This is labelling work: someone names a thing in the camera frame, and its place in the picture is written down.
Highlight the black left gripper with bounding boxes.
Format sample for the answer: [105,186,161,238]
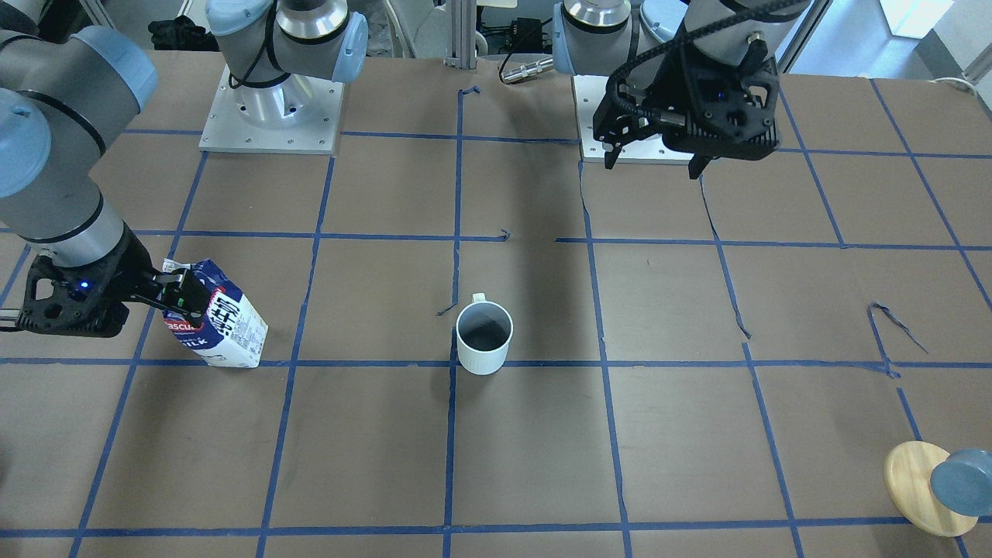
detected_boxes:
[593,35,780,180]

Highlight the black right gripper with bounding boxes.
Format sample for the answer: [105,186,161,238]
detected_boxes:
[15,229,208,338]

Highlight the blue white milk carton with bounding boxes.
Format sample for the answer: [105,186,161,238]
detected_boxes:
[163,259,268,368]

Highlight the white ceramic mug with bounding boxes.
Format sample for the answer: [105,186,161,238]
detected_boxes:
[456,293,514,377]

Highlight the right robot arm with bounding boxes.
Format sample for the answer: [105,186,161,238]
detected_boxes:
[2,1,369,338]

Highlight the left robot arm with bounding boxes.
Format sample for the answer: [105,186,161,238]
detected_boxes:
[552,1,808,179]

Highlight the wooden mug tree stand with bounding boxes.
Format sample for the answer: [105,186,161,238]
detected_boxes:
[883,440,978,538]

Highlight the blue mug on stand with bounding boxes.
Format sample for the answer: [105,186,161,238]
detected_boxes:
[929,448,991,517]

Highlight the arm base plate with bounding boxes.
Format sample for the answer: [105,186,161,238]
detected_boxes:
[198,68,345,156]
[572,74,702,165]

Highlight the aluminium frame post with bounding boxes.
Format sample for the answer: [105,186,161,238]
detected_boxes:
[443,0,477,73]

